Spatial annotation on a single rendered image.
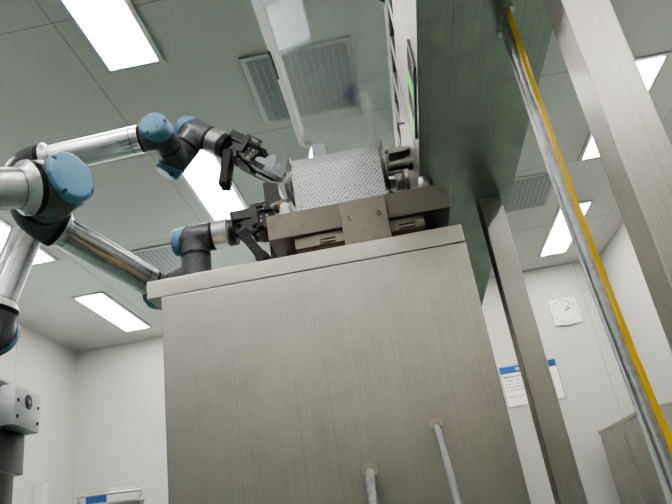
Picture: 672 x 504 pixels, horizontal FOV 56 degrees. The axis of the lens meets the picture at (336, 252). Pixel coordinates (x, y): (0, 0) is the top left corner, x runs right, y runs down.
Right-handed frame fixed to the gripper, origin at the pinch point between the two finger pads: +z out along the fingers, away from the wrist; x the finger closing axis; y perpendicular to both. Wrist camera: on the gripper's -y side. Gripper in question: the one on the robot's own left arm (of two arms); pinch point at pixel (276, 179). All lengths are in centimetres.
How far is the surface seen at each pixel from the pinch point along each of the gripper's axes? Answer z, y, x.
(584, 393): 152, 140, 552
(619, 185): 78, -10, -78
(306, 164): 7.1, 5.8, -4.9
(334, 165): 14.0, 8.9, -5.1
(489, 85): 48, 23, -41
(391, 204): 38.9, -2.4, -24.6
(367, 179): 23.9, 9.2, -5.0
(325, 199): 17.2, -0.8, -5.1
